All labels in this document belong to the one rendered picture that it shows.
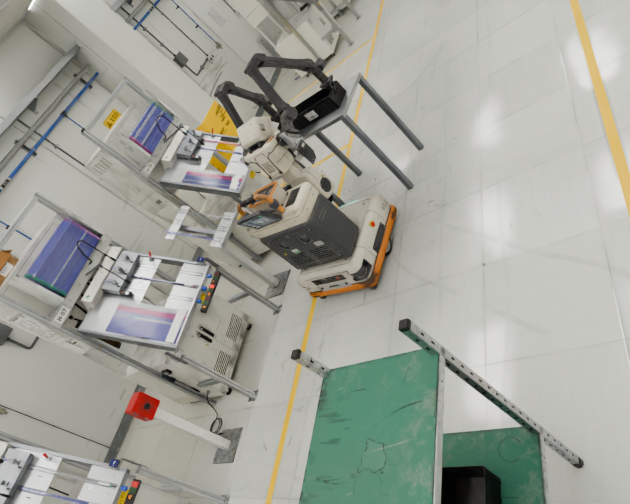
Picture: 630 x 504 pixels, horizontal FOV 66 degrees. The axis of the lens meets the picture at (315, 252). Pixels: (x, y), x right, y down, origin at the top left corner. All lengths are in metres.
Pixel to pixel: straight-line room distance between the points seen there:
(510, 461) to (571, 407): 0.48
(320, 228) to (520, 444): 1.67
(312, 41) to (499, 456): 6.18
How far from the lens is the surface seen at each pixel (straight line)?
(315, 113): 3.53
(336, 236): 3.03
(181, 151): 4.51
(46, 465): 3.32
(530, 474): 1.85
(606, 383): 2.26
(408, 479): 1.31
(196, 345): 3.80
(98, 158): 4.48
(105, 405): 5.24
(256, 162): 3.20
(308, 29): 7.17
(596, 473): 2.16
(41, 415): 5.04
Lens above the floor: 1.97
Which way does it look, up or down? 29 degrees down
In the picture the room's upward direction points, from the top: 51 degrees counter-clockwise
